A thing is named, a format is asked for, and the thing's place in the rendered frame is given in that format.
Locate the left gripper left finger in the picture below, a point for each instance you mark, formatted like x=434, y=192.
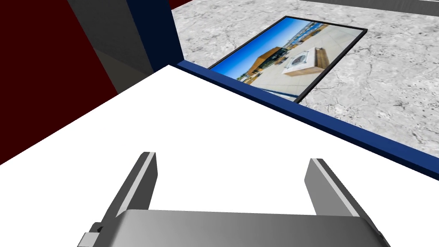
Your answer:
x=135, y=187

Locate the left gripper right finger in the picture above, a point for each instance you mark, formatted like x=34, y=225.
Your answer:
x=331, y=190

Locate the black framed wall picture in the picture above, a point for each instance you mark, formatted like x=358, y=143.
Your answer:
x=288, y=58

